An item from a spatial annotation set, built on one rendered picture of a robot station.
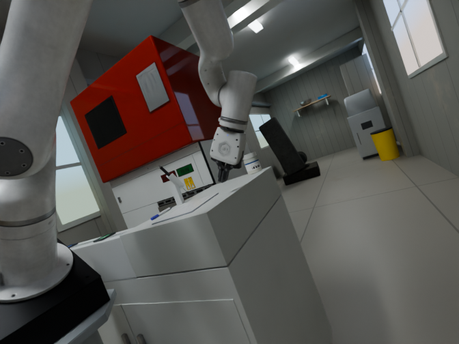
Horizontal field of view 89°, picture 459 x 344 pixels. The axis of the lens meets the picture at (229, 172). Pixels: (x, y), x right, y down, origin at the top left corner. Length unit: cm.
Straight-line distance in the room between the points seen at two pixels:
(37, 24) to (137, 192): 127
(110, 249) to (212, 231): 41
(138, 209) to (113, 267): 83
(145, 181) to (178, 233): 97
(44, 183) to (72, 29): 33
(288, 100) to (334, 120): 170
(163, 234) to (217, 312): 26
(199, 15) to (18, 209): 55
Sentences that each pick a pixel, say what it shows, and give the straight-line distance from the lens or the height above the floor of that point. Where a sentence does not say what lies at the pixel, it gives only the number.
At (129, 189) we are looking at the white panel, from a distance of 172.
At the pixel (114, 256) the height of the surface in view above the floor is 90.
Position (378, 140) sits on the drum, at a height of 42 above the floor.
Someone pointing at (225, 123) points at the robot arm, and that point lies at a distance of 68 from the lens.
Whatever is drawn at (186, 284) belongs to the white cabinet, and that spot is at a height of 78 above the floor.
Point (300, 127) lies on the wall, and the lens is 878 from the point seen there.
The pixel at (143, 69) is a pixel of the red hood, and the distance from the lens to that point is 145.
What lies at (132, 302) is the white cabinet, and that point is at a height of 74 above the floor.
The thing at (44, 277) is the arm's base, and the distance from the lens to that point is 79.
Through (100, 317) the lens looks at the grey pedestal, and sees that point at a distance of 74.
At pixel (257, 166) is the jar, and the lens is 109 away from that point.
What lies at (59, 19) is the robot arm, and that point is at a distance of 54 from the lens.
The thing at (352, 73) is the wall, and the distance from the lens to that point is 718.
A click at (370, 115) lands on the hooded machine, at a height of 88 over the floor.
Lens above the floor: 107
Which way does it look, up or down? 3 degrees down
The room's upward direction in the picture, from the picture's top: 21 degrees counter-clockwise
